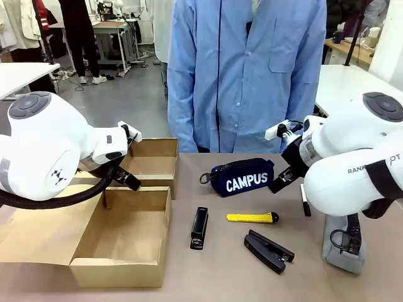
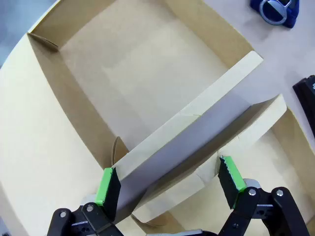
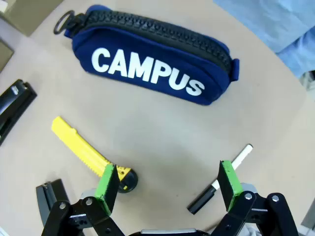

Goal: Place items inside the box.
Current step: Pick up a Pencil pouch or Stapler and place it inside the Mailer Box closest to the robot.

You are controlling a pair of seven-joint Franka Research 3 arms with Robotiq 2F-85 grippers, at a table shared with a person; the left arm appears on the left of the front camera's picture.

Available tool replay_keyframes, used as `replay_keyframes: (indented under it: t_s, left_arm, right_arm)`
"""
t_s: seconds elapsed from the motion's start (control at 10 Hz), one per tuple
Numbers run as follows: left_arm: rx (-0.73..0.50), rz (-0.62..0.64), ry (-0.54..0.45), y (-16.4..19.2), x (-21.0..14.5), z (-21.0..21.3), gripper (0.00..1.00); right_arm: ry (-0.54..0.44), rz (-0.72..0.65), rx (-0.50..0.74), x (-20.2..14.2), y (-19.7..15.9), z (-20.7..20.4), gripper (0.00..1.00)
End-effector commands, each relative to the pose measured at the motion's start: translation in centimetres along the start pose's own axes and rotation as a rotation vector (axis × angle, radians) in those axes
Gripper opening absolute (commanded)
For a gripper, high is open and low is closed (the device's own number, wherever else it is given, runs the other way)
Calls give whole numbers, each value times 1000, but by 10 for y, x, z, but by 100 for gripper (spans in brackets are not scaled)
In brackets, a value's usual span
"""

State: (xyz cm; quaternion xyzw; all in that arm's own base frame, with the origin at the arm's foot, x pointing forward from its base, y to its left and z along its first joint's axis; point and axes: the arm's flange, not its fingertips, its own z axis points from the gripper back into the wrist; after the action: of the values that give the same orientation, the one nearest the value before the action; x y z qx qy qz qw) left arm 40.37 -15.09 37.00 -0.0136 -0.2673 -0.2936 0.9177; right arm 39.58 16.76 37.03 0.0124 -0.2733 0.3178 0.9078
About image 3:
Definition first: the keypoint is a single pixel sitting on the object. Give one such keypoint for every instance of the black stapler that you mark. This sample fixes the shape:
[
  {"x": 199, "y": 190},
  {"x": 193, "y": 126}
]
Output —
[{"x": 12, "y": 103}]

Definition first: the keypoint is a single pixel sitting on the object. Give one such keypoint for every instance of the blue CAMPUS pencil case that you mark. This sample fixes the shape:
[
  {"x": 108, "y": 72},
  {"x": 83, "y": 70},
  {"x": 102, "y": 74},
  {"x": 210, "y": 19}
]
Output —
[{"x": 157, "y": 64}]

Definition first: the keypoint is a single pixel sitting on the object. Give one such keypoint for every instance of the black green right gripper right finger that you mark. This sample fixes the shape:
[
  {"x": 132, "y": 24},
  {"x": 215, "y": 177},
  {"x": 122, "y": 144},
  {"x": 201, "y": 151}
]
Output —
[{"x": 231, "y": 189}]

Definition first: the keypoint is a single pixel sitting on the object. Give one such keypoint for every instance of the brown cardboard box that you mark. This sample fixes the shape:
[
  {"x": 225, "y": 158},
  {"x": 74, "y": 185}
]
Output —
[{"x": 22, "y": 12}]

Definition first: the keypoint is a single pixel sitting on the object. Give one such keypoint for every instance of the yellow utility knife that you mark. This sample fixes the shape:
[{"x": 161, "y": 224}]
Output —
[{"x": 83, "y": 150}]

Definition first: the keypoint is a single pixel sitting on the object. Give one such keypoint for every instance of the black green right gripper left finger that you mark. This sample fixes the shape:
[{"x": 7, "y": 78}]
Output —
[{"x": 103, "y": 196}]

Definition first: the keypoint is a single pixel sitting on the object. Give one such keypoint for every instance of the light blue cloth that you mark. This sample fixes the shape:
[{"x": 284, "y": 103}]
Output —
[{"x": 278, "y": 27}]

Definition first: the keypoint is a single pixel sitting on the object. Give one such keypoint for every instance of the white pen with black cap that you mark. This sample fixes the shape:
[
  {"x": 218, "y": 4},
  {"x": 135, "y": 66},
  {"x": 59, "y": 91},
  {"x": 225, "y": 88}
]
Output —
[{"x": 214, "y": 186}]

